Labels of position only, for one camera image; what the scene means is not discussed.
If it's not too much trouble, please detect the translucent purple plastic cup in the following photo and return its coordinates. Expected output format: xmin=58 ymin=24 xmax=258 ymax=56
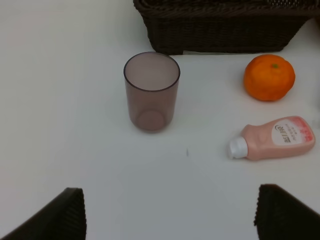
xmin=123 ymin=51 xmax=181 ymax=132

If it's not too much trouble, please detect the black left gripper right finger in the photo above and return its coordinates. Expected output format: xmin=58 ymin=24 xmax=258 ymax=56
xmin=253 ymin=184 xmax=320 ymax=240

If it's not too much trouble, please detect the orange mandarin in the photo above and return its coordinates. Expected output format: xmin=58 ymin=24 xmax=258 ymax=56
xmin=243 ymin=54 xmax=296 ymax=102

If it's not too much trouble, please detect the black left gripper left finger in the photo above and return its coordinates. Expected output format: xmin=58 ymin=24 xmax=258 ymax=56
xmin=2 ymin=187 xmax=87 ymax=240

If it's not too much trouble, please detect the dark brown wicker basket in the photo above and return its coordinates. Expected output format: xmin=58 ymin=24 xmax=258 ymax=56
xmin=133 ymin=0 xmax=320 ymax=55

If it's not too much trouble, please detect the pink bottle white cap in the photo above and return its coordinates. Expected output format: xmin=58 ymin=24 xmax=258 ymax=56
xmin=227 ymin=116 xmax=316 ymax=161

